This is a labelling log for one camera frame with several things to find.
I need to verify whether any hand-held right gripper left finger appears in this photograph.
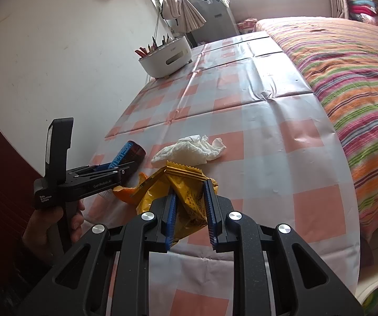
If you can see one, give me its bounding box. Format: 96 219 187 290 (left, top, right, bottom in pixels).
16 192 178 316

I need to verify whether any orange peel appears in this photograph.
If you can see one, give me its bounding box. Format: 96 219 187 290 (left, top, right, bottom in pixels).
113 172 153 202

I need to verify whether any person's left hand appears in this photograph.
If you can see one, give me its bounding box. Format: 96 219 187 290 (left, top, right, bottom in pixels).
22 201 86 264

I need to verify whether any checkered plastic tablecloth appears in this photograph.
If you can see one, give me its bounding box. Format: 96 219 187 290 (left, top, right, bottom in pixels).
84 33 362 316

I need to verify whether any white standing appliance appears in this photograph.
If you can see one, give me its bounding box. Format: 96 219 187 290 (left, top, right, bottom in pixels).
189 0 238 45

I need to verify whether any white chopstick holder appliance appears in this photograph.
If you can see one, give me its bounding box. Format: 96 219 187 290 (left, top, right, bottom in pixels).
138 36 193 80

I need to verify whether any brown bottle with blue label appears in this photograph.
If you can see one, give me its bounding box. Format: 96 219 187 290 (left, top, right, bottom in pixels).
108 140 146 172

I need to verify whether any yellow snack wrapper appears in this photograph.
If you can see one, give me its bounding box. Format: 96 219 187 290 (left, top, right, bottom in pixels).
136 160 218 247

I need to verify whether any dark red door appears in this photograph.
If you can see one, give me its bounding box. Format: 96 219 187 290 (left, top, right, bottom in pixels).
0 95 49 244

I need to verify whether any striped bed blanket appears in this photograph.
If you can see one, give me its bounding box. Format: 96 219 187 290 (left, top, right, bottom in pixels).
254 16 378 241

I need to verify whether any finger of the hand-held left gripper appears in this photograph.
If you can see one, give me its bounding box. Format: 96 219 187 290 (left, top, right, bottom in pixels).
108 161 136 185
76 164 119 176

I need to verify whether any crumpled white tissue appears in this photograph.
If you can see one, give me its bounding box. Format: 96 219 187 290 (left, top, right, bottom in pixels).
151 134 227 168

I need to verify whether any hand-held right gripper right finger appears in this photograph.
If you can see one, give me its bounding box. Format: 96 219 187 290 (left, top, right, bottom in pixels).
203 178 364 316

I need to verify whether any pink tied curtain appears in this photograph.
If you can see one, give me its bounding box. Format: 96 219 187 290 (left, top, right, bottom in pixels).
140 0 208 34

